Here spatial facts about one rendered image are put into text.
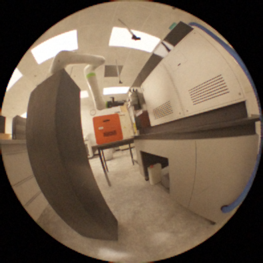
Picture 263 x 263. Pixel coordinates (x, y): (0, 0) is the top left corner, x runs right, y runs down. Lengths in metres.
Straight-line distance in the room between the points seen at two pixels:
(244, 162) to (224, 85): 0.32
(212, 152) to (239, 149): 0.14
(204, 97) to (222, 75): 0.16
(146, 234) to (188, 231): 0.31
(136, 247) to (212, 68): 1.13
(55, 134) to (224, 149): 0.64
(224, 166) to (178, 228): 0.58
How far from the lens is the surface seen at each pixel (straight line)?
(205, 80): 0.49
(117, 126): 1.25
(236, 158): 0.42
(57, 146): 0.33
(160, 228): 0.83
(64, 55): 0.63
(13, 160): 0.98
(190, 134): 0.47
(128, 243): 0.81
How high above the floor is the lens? 0.78
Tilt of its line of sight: 1 degrees up
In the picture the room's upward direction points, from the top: 12 degrees counter-clockwise
